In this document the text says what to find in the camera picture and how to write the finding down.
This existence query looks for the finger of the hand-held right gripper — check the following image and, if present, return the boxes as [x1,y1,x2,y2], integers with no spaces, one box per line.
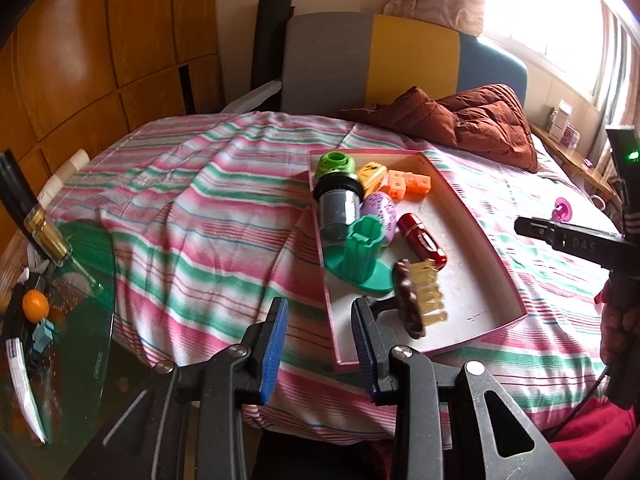
[514,216,560,250]

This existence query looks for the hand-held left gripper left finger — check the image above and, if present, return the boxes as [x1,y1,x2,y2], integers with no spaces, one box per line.
[102,296,289,480]

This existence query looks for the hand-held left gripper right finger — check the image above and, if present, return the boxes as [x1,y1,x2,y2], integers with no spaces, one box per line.
[351,297,573,480]

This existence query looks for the magenta plastic toy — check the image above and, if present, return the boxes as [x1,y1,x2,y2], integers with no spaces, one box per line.
[551,197,575,223]

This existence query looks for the brown brush yellow teeth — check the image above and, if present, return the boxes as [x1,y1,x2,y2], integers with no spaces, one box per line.
[372,258,449,338]

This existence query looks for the white tray box pink rim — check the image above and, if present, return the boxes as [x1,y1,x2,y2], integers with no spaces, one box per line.
[306,147,528,373]

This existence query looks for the green plastic stand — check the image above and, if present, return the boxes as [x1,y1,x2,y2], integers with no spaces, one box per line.
[325,214,393,296]

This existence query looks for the red metallic cylinder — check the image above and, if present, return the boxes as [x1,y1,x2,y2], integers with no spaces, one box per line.
[397,212,448,268]

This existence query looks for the orange cube blocks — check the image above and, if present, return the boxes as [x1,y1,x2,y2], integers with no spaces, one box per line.
[386,169,432,202]

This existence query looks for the purple embossed egg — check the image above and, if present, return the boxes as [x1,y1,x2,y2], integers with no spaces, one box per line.
[361,191,397,248]

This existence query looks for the silver black cylinder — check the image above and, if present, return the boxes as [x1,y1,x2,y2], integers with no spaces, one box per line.
[312,172,365,243]

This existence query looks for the orange printed capsule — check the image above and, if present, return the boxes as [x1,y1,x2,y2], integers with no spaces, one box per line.
[356,161,388,193]

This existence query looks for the green cup toy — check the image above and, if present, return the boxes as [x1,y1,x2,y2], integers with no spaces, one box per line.
[317,151,357,178]

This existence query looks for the person's right hand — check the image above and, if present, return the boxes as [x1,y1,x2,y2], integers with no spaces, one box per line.
[594,280,623,366]

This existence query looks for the white pillow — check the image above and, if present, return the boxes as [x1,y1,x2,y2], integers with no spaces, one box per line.
[530,132,581,181]

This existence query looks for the wooden bedside desk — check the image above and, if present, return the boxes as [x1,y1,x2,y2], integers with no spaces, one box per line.
[530,122,621,206]

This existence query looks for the white carton box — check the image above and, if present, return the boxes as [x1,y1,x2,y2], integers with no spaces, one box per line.
[549,101,575,141]

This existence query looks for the brown quilted comforter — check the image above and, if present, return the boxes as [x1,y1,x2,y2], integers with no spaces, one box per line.
[340,82,540,173]

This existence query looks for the person's red clothing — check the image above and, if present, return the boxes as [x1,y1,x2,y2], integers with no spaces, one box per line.
[547,395,638,480]

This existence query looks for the bright window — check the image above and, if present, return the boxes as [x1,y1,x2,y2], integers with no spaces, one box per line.
[477,0,631,106]

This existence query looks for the round green glass table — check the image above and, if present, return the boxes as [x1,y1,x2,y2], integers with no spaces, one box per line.
[0,220,118,461]

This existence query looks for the small blue block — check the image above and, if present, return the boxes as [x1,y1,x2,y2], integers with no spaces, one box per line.
[31,319,55,353]

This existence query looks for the orange tangerine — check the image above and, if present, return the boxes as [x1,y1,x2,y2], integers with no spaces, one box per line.
[22,289,50,322]

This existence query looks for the white tube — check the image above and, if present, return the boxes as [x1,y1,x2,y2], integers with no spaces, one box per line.
[6,337,48,445]

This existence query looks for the black gold bottle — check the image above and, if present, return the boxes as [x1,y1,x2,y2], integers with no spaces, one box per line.
[0,149,71,266]

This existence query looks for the white foam piece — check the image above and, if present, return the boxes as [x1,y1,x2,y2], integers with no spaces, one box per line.
[222,79,283,113]

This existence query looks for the grey yellow blue headboard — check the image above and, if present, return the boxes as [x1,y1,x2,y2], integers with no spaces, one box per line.
[280,12,528,121]

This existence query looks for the stack of paper cups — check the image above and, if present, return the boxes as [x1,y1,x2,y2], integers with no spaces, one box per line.
[37,149,90,208]

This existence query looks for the black rolled mat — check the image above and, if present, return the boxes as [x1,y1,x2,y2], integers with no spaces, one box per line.
[248,0,292,101]

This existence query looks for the wooden wardrobe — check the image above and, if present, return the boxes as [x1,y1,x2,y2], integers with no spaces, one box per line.
[0,0,226,221]

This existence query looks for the black braided cable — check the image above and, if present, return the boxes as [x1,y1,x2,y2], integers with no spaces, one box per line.
[550,365,613,441]

